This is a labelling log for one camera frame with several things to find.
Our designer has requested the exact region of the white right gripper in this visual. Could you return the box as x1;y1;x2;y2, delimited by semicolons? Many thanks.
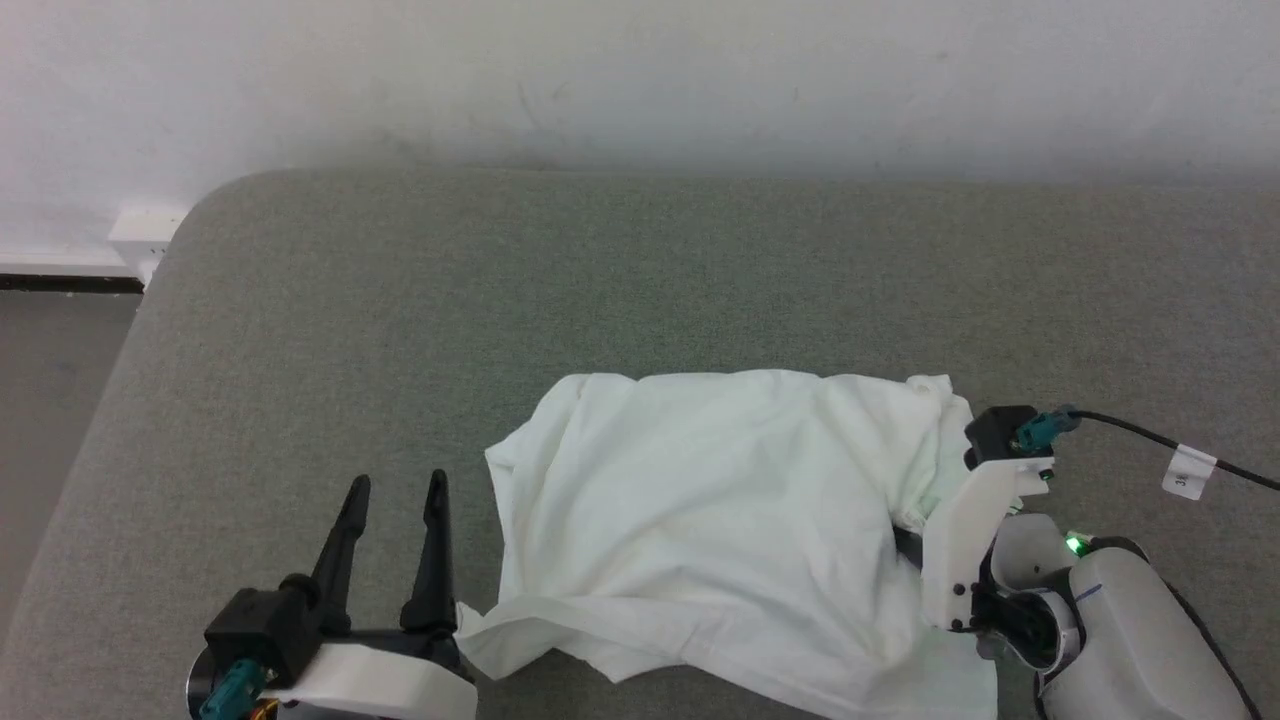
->
892;456;1057;634

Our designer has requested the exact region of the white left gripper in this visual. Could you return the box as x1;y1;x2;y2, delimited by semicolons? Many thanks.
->
264;469;480;720

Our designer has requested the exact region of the white long-sleeve garment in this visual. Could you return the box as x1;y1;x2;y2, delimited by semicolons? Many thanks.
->
455;369;1002;720

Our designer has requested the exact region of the grey fabric sofa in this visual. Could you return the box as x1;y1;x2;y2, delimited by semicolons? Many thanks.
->
0;167;1280;720

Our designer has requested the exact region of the black baseboard strip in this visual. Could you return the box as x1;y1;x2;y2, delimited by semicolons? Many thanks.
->
0;271;147;295

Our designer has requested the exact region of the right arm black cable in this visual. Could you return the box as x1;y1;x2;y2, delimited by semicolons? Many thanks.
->
1012;403;1280;492

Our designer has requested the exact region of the white cable label tag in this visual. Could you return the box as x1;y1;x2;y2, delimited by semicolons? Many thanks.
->
1161;444;1220;502

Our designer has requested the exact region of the white wall socket box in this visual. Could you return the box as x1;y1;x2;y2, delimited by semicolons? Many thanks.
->
107;204;192;288

